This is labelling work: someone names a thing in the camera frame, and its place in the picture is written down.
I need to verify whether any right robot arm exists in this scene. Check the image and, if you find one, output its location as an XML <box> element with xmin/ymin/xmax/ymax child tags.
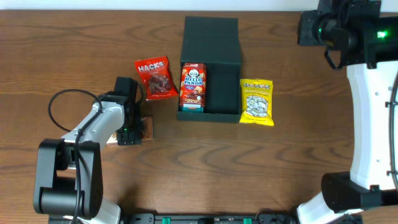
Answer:
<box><xmin>290</xmin><ymin>0</ymin><xmax>397</xmax><ymax>223</ymax></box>

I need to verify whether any teal Chunkies box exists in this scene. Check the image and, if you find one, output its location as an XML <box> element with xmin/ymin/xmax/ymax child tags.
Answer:
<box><xmin>181</xmin><ymin>107</ymin><xmax>204</xmax><ymax>113</ymax></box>

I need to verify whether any yellow Hacks candy bag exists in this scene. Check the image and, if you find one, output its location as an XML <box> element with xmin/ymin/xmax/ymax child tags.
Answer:
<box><xmin>239</xmin><ymin>79</ymin><xmax>274</xmax><ymax>126</ymax></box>

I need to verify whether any dark green open box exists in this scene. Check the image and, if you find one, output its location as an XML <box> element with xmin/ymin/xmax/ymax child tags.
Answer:
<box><xmin>177</xmin><ymin>16</ymin><xmax>242</xmax><ymax>123</ymax></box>

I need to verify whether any brown Pocky box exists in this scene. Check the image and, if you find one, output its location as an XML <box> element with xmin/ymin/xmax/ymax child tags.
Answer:
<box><xmin>106</xmin><ymin>116</ymin><xmax>155</xmax><ymax>145</ymax></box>

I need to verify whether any black mounting rail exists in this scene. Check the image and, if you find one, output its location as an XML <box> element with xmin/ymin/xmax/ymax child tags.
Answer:
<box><xmin>119</xmin><ymin>213</ymin><xmax>298</xmax><ymax>224</ymax></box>

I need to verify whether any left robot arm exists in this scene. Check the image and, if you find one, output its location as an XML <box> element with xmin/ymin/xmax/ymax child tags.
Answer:
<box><xmin>33</xmin><ymin>90</ymin><xmax>142</xmax><ymax>223</ymax></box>

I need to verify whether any red Hello Panda box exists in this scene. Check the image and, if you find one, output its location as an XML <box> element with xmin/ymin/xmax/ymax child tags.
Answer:
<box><xmin>179</xmin><ymin>63</ymin><xmax>206</xmax><ymax>109</ymax></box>

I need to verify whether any red Hacks candy bag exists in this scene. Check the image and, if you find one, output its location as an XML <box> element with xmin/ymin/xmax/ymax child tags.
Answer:
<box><xmin>134</xmin><ymin>56</ymin><xmax>178</xmax><ymax>101</ymax></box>

